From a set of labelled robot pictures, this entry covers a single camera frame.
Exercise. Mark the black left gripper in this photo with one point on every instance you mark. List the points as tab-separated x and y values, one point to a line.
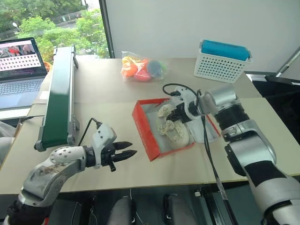
108	155

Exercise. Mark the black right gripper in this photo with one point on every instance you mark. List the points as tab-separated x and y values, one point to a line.
181	112

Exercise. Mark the white child shoe with bow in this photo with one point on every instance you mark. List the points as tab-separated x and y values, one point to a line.
164	110
175	137

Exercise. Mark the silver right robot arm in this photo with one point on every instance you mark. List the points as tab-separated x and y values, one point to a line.
253	145

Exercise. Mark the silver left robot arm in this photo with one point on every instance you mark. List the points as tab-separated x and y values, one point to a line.
47	173

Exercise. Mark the red cardboard shoebox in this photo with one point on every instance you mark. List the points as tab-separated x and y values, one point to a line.
145	131

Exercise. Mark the white paper sheet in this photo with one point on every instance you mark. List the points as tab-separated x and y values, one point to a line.
199	133

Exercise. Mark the plastic bag of colourful toys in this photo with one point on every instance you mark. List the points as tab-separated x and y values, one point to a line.
140	69

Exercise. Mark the white perforated plastic basket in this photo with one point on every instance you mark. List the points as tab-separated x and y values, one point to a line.
218	68

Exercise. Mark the green conveyor belt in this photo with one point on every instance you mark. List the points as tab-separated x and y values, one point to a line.
59	98

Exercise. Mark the blue rolled cloth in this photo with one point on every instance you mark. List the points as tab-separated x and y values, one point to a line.
222	49

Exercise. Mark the grey open laptop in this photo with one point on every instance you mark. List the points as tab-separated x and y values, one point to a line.
18	79

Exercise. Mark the silver metal rod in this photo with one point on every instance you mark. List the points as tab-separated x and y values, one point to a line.
288	62

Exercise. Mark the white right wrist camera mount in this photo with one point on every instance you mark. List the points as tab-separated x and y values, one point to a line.
186	96

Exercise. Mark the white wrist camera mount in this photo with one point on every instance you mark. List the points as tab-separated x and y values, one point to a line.
103	137
186	96

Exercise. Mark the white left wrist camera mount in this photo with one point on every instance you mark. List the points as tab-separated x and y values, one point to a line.
103	137

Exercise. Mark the black window frame post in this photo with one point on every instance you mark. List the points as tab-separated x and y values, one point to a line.
106	28

